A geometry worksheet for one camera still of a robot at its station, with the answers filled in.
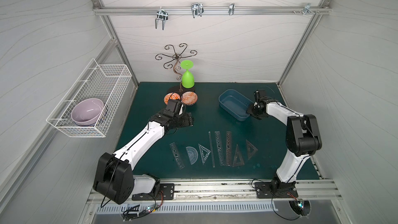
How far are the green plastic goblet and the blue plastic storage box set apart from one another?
0.23 metres

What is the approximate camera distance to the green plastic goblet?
878mm

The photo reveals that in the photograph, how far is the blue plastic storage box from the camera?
102 centimetres
